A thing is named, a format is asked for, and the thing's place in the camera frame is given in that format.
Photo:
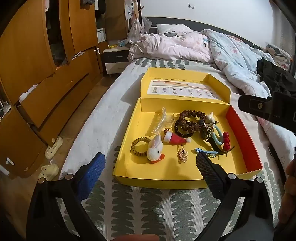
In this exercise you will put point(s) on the gold leaf brooch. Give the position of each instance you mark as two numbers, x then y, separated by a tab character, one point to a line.
182	154

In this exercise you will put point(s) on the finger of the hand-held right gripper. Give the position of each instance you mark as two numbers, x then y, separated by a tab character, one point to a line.
254	105

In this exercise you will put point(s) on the wooden wardrobe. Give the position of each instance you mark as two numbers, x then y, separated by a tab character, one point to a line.
30	58

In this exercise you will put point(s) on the clear plastic hair clip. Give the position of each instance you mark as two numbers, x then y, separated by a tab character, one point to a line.
171	119

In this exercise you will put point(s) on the pearl hair claw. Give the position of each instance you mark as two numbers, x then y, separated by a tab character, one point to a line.
159	122

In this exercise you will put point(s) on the small white charm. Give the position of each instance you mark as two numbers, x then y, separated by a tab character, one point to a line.
210	118

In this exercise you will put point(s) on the white wall switch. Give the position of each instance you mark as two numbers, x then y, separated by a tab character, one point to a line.
192	5

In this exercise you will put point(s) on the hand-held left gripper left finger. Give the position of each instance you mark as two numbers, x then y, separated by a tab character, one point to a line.
92	176

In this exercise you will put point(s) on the red santa hat clip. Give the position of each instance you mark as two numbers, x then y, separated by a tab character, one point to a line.
175	138

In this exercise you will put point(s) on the person's left hand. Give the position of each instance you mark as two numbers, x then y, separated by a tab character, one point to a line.
136	238

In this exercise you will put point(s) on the red bead hair clip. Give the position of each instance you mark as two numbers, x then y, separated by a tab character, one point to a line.
226	134

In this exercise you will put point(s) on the blue hair clip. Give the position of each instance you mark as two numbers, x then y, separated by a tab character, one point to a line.
208	151

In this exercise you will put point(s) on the dark grey headboard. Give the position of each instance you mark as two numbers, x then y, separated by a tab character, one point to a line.
208	25

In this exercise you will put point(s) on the yellow cardboard box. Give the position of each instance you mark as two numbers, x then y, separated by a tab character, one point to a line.
143	120

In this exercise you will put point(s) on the pink duvet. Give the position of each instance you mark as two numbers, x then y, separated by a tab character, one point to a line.
166	44

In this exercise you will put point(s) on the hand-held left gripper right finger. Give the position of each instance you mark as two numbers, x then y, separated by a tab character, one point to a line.
208	173

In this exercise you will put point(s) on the dark and white nightstand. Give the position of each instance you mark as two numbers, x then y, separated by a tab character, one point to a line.
115	55

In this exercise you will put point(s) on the person's right hand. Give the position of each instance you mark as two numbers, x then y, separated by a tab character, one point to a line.
289	197

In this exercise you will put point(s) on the clear plastic bag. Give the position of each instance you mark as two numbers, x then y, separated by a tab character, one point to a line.
135	32

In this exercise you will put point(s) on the light blue printed duvet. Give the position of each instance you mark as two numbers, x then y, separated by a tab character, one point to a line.
231	58

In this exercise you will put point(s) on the black clothing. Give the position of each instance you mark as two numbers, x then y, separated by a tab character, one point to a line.
275	76

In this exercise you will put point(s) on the dark wristwatch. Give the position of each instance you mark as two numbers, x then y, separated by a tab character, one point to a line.
205	132

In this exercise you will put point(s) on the cream clog slipper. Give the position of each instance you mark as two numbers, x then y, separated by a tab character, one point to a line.
48	171
54	147

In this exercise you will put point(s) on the white pillow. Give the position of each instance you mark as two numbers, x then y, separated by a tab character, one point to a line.
180	27

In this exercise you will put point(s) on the patterned pillow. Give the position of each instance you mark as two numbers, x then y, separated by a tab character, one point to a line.
279	58

